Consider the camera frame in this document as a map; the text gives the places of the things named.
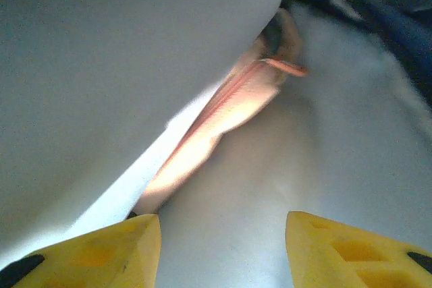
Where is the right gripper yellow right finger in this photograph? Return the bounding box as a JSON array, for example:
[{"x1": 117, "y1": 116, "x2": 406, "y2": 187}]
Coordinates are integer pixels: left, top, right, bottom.
[{"x1": 286, "y1": 210, "x2": 432, "y2": 288}]

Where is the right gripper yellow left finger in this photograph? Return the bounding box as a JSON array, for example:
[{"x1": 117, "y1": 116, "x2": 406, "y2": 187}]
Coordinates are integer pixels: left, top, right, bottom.
[{"x1": 0, "y1": 213, "x2": 163, "y2": 288}]

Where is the navy blue student backpack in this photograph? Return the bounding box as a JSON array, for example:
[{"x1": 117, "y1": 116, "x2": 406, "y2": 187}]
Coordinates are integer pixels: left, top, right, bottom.
[{"x1": 283, "y1": 0, "x2": 432, "y2": 100}]

